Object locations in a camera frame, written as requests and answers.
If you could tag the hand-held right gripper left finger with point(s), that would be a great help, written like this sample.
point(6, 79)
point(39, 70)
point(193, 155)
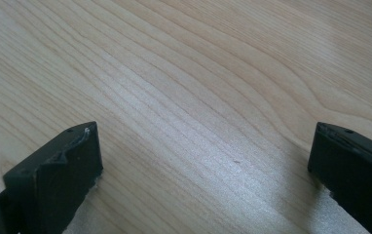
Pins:
point(57, 182)

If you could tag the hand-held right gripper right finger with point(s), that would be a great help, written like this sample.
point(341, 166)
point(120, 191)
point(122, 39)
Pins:
point(356, 175)

